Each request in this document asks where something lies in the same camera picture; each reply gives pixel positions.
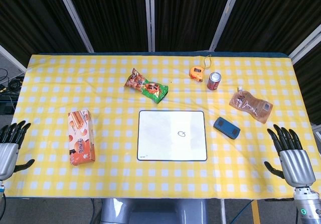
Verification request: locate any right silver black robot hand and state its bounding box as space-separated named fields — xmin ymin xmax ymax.
xmin=264 ymin=124 xmax=316 ymax=188

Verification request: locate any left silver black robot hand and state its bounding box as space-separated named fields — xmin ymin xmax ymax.
xmin=0 ymin=120 xmax=35 ymax=182

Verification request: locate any dark blue plastic case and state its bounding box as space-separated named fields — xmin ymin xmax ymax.
xmin=213 ymin=117 xmax=241 ymax=140

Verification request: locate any orange egg roll box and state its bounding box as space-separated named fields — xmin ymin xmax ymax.
xmin=68 ymin=109 xmax=96 ymax=167

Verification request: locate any brown spouted drink pouch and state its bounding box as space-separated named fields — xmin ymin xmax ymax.
xmin=229 ymin=86 xmax=273 ymax=124

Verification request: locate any red drink can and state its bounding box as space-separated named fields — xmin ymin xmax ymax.
xmin=207 ymin=72 xmax=222 ymax=91

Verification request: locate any orange tape measure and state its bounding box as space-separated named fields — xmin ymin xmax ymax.
xmin=189 ymin=55 xmax=213 ymax=82

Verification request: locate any yellow white checked tablecloth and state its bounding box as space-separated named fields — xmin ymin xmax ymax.
xmin=5 ymin=54 xmax=321 ymax=199

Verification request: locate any grey robot torso base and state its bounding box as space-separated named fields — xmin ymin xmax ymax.
xmin=100 ymin=198 xmax=209 ymax=224

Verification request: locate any orange green snack bag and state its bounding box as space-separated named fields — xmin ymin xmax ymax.
xmin=123 ymin=67 xmax=169 ymax=104

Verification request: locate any black floor cable bundle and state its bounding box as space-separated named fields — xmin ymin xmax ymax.
xmin=0 ymin=68 xmax=24 ymax=94

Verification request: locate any white partition post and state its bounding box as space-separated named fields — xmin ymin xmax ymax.
xmin=0 ymin=44 xmax=27 ymax=74
xmin=288 ymin=25 xmax=321 ymax=64
xmin=54 ymin=0 xmax=94 ymax=53
xmin=209 ymin=0 xmax=242 ymax=52
xmin=144 ymin=0 xmax=155 ymax=52

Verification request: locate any white board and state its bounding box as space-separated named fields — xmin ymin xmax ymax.
xmin=136 ymin=110 xmax=208 ymax=162

